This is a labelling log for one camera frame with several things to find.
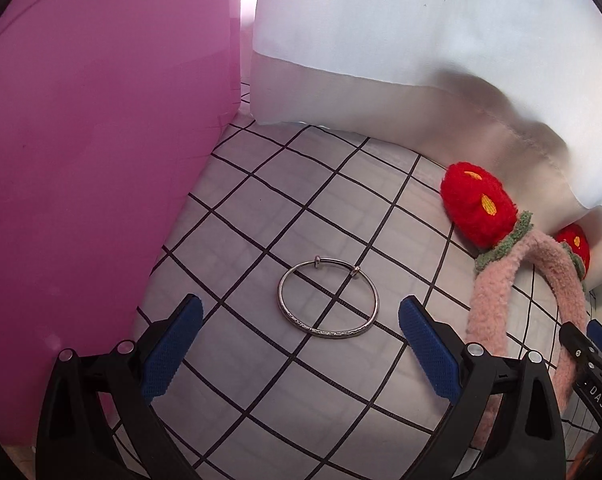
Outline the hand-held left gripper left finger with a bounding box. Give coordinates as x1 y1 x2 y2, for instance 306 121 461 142
35 294 203 480

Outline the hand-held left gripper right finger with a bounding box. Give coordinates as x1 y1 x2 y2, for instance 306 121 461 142
398 295 566 480

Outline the pink plush strawberry headband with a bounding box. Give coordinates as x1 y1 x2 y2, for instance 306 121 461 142
440 161 592 453

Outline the silver bangle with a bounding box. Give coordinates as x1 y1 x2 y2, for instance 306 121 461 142
277 256 380 342

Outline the pink plastic bin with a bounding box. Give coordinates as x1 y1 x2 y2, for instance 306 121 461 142
0 0 247 446

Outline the white checked tablecloth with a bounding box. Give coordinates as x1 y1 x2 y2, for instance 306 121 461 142
96 77 602 480

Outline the white sheer curtain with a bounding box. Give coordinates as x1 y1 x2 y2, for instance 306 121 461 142
241 0 602 291

